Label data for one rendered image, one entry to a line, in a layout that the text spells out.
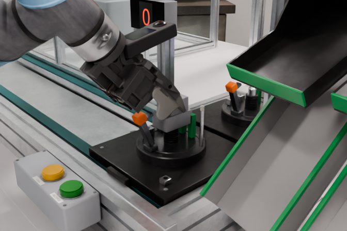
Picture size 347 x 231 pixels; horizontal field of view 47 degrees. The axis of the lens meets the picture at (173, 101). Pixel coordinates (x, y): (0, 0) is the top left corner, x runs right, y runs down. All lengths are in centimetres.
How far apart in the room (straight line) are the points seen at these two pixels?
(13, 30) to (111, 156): 32
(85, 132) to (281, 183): 59
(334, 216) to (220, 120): 46
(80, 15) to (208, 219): 39
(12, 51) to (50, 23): 8
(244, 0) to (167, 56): 428
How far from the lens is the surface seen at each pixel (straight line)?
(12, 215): 88
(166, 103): 72
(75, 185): 73
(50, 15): 58
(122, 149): 83
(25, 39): 61
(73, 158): 84
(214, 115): 98
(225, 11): 390
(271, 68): 55
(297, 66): 54
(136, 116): 73
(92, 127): 106
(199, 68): 172
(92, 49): 61
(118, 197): 70
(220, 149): 83
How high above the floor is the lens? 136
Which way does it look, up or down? 22 degrees down
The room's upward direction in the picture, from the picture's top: straight up
